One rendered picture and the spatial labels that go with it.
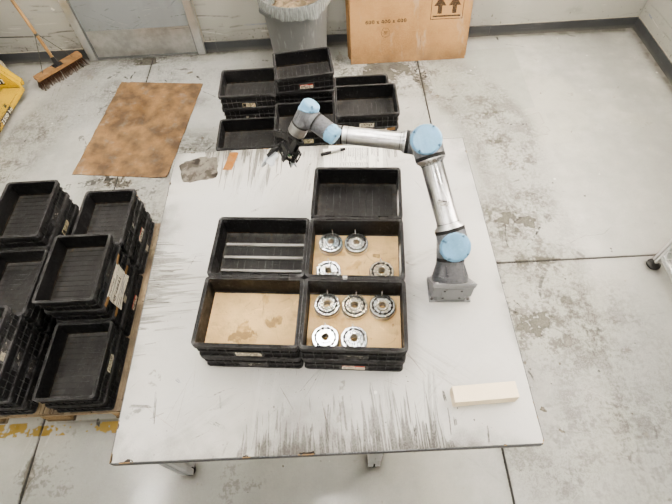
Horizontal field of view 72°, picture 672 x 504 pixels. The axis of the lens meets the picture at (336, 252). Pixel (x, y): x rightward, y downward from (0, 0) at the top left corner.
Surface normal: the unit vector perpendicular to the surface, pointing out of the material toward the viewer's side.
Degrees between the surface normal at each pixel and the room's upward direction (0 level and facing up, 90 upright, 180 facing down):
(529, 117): 0
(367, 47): 72
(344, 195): 0
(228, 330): 0
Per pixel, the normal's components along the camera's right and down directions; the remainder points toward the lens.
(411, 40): 0.03, 0.63
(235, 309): -0.04, -0.55
